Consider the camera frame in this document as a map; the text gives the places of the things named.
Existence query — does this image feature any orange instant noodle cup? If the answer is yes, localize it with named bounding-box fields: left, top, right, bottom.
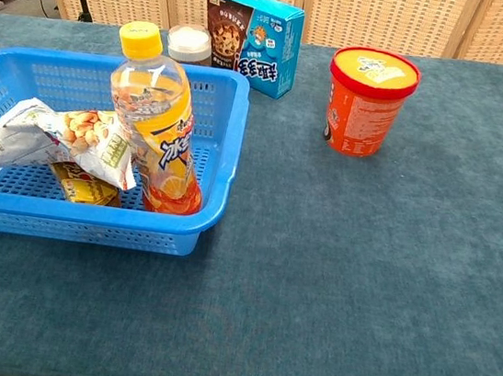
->
left=318, top=42, right=424, bottom=164

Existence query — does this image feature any blue chocolate cookie box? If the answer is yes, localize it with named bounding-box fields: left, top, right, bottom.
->
left=194, top=0, right=308, bottom=103

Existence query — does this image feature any orange drink bottle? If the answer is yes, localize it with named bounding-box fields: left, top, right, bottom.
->
left=94, top=17, right=225, bottom=220

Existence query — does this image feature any yellow snack packet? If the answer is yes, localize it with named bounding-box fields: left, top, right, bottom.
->
left=45, top=158, right=127, bottom=211

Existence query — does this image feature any white snack bag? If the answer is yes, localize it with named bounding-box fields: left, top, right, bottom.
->
left=0, top=92, right=147, bottom=193

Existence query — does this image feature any blue perforated plastic basket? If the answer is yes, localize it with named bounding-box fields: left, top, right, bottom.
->
left=0, top=39, right=255, bottom=263

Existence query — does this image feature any teal table cloth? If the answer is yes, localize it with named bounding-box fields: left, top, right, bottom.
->
left=0, top=0, right=503, bottom=376

